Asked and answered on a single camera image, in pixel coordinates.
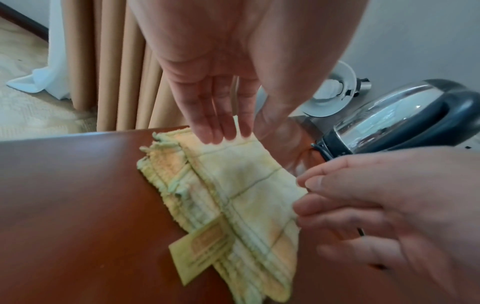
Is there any person's left hand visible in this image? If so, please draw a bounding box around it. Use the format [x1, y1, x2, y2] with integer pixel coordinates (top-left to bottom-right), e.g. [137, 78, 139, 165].
[127, 0, 371, 146]

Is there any person's right hand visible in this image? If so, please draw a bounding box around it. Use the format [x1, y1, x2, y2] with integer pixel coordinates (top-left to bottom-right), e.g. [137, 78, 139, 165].
[292, 146, 480, 304]

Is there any steel electric kettle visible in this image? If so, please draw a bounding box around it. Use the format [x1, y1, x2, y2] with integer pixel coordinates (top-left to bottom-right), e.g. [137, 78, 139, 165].
[310, 78, 480, 163]

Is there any yellow cleaning cloth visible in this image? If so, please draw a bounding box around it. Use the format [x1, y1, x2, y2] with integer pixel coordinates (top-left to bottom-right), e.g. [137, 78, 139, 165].
[135, 126, 310, 304]

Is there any white cone lamp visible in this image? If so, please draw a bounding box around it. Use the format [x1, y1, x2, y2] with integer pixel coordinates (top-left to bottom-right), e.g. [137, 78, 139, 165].
[301, 60, 372, 118]

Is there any tan curtain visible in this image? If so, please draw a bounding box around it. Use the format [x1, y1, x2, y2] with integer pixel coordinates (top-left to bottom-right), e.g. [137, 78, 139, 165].
[61, 0, 190, 131]

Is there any white sheer curtain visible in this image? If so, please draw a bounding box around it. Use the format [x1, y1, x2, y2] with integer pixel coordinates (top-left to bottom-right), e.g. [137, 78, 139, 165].
[6, 0, 72, 100]

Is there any dark wooden baseboard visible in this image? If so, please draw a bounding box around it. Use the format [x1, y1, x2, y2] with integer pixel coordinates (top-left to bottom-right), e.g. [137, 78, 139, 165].
[0, 4, 50, 44]

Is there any red-brown wooden table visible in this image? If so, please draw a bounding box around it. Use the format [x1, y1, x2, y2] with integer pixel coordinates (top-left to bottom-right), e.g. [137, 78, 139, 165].
[0, 126, 480, 304]

